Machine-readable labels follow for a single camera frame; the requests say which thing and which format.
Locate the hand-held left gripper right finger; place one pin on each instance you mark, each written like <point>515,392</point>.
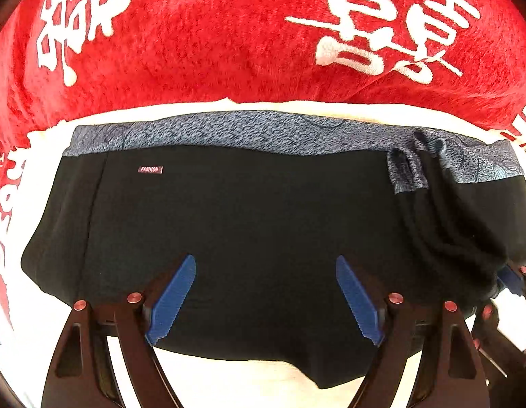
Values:
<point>358,301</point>

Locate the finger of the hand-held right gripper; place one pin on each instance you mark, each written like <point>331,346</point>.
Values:
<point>497,335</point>
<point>510,279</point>

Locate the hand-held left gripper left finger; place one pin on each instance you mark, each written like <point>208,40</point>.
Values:
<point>171,301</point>

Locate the black pants with blue stripes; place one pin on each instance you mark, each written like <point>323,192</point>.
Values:
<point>254,221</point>

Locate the red printed blanket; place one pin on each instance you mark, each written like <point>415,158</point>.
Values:
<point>203,51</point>

